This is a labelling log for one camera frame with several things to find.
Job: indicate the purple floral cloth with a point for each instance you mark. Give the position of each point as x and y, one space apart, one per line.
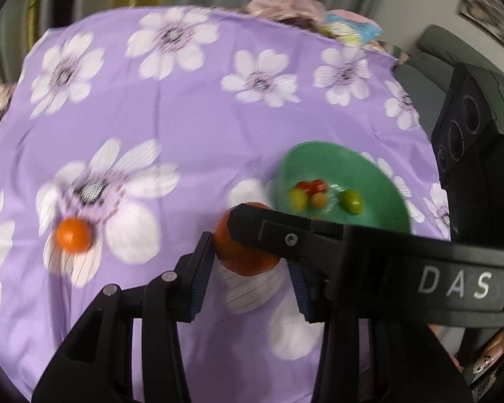
172 105

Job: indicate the pink floral cloth bundle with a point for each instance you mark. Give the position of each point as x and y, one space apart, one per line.
0 100

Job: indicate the shiny gold curtain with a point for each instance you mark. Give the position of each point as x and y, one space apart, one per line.
38 0

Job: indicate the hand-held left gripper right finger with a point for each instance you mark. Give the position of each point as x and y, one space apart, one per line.
301 294

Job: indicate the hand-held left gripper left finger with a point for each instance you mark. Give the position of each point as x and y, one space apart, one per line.
199 281

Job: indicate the small tan round fruit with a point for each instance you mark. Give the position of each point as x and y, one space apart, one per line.
318 200
298 199

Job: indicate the blue pink plush toy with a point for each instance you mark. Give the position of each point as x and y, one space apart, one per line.
353 29

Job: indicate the red cherry tomato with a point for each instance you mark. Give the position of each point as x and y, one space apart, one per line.
320 184
304 185

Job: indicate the small green fruit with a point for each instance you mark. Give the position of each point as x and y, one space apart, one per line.
350 201

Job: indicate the orange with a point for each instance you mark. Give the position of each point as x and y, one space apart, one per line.
73 235
239 256

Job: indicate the person's right hand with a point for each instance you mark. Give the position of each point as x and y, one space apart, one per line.
493 350

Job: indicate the grey chair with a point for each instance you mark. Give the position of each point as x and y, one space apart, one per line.
428 88

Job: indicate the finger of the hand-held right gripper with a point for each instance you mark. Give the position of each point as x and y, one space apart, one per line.
277 231

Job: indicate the green plastic bowl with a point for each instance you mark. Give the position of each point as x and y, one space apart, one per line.
361 168

